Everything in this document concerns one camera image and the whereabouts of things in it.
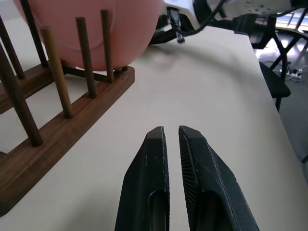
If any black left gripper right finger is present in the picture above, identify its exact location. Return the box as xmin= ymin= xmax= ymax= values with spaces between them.
xmin=178 ymin=125 xmax=261 ymax=231

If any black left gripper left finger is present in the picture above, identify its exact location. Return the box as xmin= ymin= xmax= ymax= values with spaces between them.
xmin=114 ymin=126 xmax=170 ymax=231

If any dark wooden dish rack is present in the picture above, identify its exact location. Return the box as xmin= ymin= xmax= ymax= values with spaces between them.
xmin=0 ymin=0 xmax=135 ymax=216

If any white power strip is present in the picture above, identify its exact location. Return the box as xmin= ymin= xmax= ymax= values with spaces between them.
xmin=287 ymin=68 xmax=303 ymax=79

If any black chair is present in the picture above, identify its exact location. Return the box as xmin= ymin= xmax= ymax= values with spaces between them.
xmin=258 ymin=9 xmax=308 ymax=113

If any white robot body shell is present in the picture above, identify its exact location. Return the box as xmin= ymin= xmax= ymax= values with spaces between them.
xmin=160 ymin=0 xmax=201 ymax=27

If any pink plate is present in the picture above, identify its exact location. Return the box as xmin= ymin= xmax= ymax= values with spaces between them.
xmin=13 ymin=0 xmax=166 ymax=72

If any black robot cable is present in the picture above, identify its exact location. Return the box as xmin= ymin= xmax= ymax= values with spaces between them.
xmin=167 ymin=0 xmax=228 ymax=44

